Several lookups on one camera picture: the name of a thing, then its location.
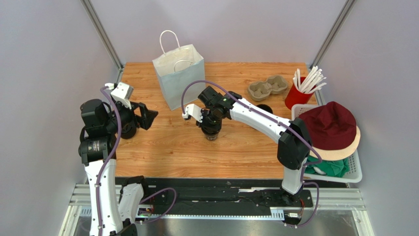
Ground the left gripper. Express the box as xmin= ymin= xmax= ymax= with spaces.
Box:
xmin=103 ymin=99 xmax=157 ymax=134

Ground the single black coffee cup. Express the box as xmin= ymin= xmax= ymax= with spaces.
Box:
xmin=201 ymin=126 xmax=221 ymax=141

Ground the white paper bag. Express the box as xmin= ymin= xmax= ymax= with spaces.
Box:
xmin=152 ymin=30 xmax=206 ymax=111

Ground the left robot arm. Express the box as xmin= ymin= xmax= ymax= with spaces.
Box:
xmin=78 ymin=99 xmax=158 ymax=236

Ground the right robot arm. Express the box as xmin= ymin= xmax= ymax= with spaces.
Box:
xmin=183 ymin=86 xmax=312 ymax=203

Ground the black coffee cup left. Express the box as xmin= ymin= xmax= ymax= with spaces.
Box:
xmin=121 ymin=123 xmax=137 ymax=139

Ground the black coffee cup right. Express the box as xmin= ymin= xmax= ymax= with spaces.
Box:
xmin=256 ymin=104 xmax=273 ymax=115

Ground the bottom pulp cup carrier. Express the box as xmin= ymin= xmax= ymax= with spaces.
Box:
xmin=247 ymin=75 xmax=288 ymax=101

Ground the red cup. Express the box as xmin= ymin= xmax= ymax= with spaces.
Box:
xmin=284 ymin=82 xmax=314 ymax=109

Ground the white paper straws bundle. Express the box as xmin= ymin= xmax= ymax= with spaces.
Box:
xmin=293 ymin=66 xmax=326 ymax=94

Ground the maroon bucket hat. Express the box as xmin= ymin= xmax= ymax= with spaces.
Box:
xmin=298 ymin=101 xmax=361 ymax=161

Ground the green cloth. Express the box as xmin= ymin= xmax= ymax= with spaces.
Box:
xmin=305 ymin=158 xmax=350 ymax=177

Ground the white plastic basket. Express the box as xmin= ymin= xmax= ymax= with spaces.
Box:
xmin=291 ymin=104 xmax=362 ymax=183

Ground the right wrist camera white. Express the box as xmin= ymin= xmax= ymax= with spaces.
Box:
xmin=182 ymin=104 xmax=203 ymax=123

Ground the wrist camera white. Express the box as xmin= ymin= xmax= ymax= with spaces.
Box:
xmin=182 ymin=104 xmax=203 ymax=123
xmin=105 ymin=82 xmax=134 ymax=110

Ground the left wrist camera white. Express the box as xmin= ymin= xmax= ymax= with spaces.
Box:
xmin=105 ymin=82 xmax=134 ymax=110

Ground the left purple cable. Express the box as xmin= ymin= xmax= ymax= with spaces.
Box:
xmin=94 ymin=86 xmax=178 ymax=236

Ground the purple cable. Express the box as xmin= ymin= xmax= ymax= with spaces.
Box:
xmin=180 ymin=80 xmax=323 ymax=229
xmin=94 ymin=86 xmax=178 ymax=236

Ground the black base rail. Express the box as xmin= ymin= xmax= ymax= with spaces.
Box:
xmin=114 ymin=177 xmax=348 ymax=217

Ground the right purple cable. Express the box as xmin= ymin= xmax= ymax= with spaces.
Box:
xmin=180 ymin=80 xmax=323 ymax=229

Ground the left aluminium frame post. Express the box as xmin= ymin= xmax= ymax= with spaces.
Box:
xmin=80 ymin=0 xmax=124 ymax=72

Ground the aluminium frame post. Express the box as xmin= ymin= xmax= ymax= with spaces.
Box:
xmin=309 ymin=0 xmax=357 ymax=69
xmin=80 ymin=0 xmax=124 ymax=72

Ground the right aluminium frame post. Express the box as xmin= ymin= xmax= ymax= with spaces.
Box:
xmin=309 ymin=0 xmax=357 ymax=69

